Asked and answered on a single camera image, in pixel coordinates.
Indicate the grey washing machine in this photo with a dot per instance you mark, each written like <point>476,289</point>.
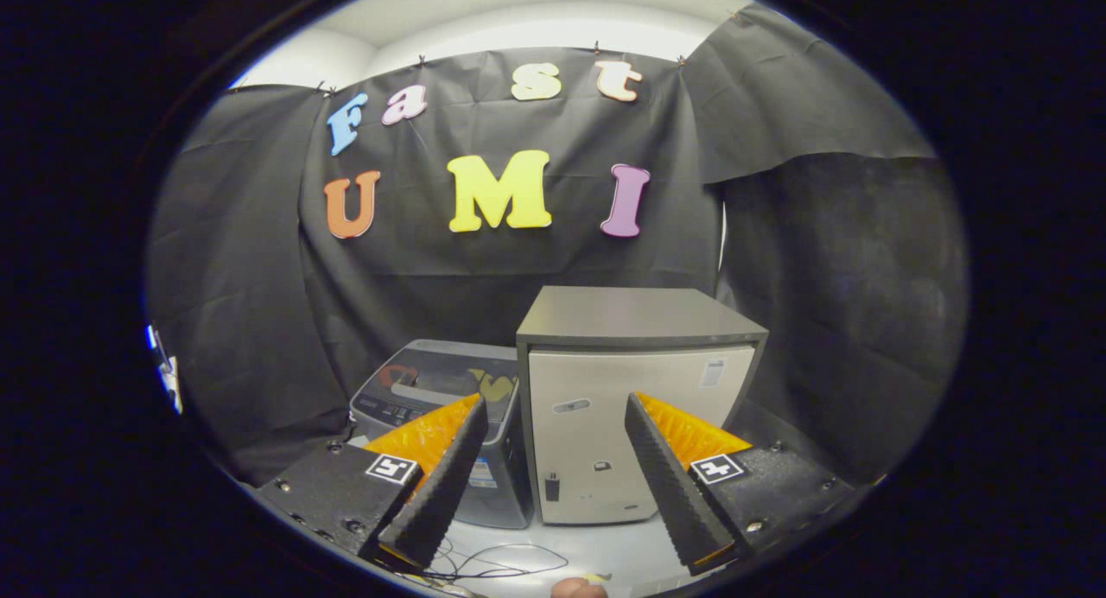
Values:
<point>505,503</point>

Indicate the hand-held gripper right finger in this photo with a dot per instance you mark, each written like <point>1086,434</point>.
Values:
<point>670,486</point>

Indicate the silver cabinet with dark top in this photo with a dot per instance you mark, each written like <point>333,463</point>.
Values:
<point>587,425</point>

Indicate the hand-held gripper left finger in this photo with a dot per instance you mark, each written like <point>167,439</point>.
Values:
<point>445,486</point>

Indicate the black backdrop cloth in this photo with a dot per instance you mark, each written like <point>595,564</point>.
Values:
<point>415,278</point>

